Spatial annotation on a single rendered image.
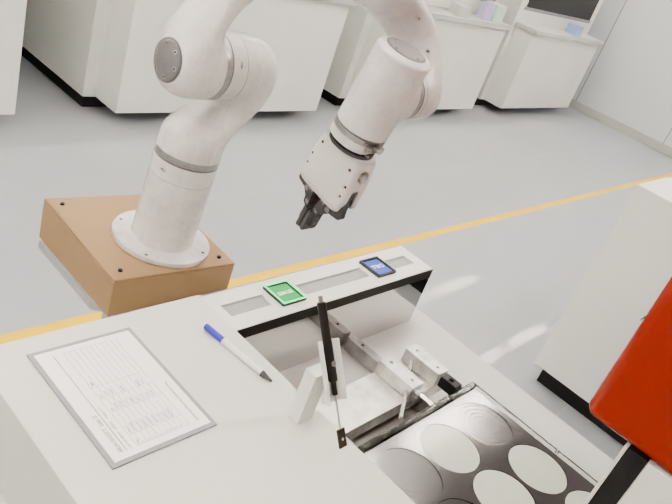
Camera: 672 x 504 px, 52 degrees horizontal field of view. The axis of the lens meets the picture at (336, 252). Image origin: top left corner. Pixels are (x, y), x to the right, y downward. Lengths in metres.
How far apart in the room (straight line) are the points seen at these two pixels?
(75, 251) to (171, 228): 0.18
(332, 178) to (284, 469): 0.43
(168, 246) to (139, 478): 0.59
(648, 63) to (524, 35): 2.28
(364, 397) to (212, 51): 0.61
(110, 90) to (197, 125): 2.93
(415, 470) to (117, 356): 0.46
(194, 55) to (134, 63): 2.92
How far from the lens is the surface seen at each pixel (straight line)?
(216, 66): 1.17
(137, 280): 1.28
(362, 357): 1.35
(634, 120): 9.26
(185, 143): 1.24
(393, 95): 0.99
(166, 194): 1.29
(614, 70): 9.36
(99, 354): 0.98
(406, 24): 1.07
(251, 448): 0.91
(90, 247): 1.32
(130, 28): 3.99
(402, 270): 1.43
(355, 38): 5.59
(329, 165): 1.06
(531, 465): 1.21
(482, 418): 1.25
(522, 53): 7.37
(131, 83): 4.11
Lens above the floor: 1.60
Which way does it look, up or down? 27 degrees down
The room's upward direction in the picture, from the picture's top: 21 degrees clockwise
